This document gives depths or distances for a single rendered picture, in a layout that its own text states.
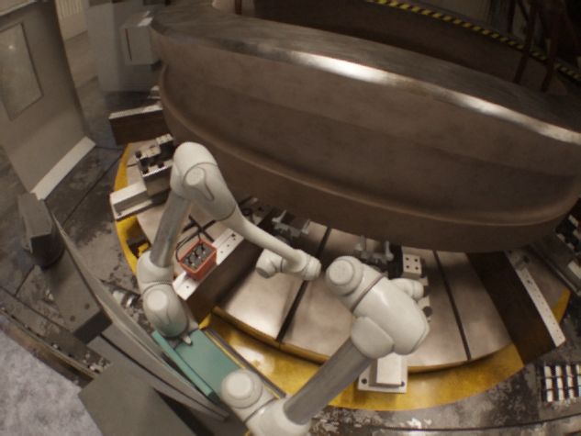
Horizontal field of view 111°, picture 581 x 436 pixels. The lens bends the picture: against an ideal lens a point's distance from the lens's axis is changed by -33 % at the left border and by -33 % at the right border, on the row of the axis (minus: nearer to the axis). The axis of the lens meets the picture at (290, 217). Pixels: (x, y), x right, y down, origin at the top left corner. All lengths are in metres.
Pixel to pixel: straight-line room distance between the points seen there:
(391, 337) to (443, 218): 1.00
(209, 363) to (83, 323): 1.00
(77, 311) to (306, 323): 1.67
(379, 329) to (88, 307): 0.61
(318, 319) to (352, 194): 0.88
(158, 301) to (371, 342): 0.83
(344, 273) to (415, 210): 0.92
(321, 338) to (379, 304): 1.25
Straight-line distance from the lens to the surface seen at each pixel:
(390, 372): 1.84
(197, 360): 1.41
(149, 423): 1.39
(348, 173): 1.58
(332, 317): 2.03
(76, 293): 0.49
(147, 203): 2.74
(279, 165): 1.64
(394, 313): 0.74
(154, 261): 1.32
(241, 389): 1.07
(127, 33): 5.36
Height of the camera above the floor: 2.13
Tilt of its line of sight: 47 degrees down
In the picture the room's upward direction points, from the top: 5 degrees clockwise
